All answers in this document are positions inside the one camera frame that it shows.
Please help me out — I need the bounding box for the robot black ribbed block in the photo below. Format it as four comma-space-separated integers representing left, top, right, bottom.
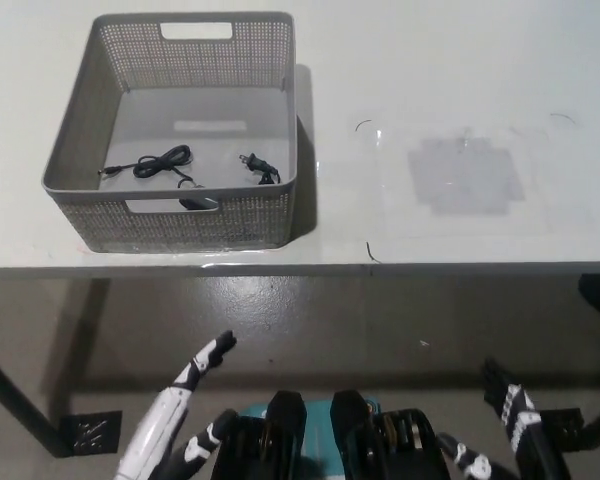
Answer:
332, 389, 454, 480
212, 389, 311, 480

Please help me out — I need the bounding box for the robot left white black hand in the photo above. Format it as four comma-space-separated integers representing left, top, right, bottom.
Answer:
113, 329, 239, 480

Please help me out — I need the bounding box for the black power adapter with cord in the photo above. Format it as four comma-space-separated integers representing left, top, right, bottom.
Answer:
98, 144, 282, 212

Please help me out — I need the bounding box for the clear plastic film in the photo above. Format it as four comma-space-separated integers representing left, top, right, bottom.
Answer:
373, 128, 555, 237

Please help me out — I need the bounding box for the robot right black ribbed block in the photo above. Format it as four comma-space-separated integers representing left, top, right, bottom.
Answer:
332, 389, 454, 480

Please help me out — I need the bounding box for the robot right black white hand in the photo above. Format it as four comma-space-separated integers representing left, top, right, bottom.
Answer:
437, 357, 574, 480

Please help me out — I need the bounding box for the grey perforated plastic basket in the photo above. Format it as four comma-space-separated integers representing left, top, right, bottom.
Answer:
41, 11, 299, 254

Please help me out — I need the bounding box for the robot left black ribbed block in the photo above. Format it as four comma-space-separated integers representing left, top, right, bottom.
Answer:
212, 389, 311, 480

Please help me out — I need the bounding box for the black floor tape patch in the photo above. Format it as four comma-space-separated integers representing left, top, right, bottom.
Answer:
58, 410, 124, 458
538, 407, 586, 442

